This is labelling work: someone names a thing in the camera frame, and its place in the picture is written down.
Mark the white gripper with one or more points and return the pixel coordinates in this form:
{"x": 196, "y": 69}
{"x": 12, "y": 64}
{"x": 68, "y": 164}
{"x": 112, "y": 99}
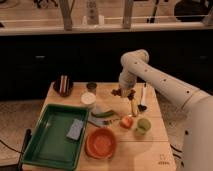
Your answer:
{"x": 126, "y": 83}

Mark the dark red grape bunch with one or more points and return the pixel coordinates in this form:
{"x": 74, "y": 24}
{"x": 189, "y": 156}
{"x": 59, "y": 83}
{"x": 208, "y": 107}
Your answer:
{"x": 116, "y": 92}

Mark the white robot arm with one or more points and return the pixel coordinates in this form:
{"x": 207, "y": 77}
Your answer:
{"x": 197, "y": 153}

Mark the red bowl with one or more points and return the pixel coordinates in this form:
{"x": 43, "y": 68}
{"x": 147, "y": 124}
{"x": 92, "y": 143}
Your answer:
{"x": 101, "y": 143}

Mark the yellow banana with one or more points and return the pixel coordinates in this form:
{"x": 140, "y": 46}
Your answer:
{"x": 134, "y": 107}

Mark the red tomato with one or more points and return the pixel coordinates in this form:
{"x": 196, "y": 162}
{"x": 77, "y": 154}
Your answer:
{"x": 126, "y": 122}

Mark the small dark metal cup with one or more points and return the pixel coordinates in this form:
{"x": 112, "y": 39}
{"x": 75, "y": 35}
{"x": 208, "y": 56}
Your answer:
{"x": 91, "y": 87}

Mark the green cup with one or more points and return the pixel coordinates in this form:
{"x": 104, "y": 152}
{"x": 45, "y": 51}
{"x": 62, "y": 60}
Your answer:
{"x": 143, "y": 125}

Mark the grey cloth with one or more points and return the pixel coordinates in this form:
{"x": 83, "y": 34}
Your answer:
{"x": 99, "y": 122}

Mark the white cup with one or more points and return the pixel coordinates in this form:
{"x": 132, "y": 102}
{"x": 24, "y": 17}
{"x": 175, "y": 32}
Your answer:
{"x": 88, "y": 99}

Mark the dark brown striped object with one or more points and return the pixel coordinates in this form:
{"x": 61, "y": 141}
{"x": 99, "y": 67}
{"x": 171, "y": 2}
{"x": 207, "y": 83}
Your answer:
{"x": 63, "y": 85}

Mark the blue sponge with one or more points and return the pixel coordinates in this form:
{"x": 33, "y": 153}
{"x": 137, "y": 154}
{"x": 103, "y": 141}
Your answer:
{"x": 75, "y": 129}

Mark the green plastic tray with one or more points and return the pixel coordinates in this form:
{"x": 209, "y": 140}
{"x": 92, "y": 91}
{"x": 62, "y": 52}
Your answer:
{"x": 49, "y": 145}

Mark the black spoon white handle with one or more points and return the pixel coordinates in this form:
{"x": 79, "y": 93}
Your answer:
{"x": 142, "y": 106}

